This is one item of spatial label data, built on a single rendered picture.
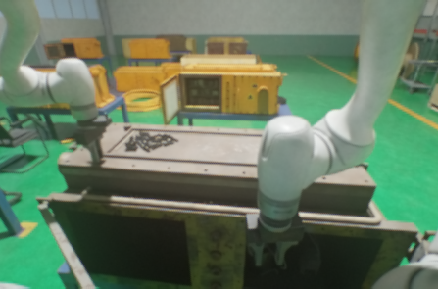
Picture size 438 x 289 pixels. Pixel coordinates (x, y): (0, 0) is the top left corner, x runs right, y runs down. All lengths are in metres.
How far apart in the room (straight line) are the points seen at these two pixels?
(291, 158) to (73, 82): 0.76
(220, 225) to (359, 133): 0.65
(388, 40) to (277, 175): 0.25
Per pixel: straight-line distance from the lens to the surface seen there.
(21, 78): 0.93
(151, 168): 0.99
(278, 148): 0.42
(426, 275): 0.34
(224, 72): 3.55
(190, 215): 0.97
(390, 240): 1.12
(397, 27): 0.36
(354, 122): 0.51
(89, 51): 11.25
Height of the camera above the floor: 1.89
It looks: 28 degrees down
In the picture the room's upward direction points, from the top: straight up
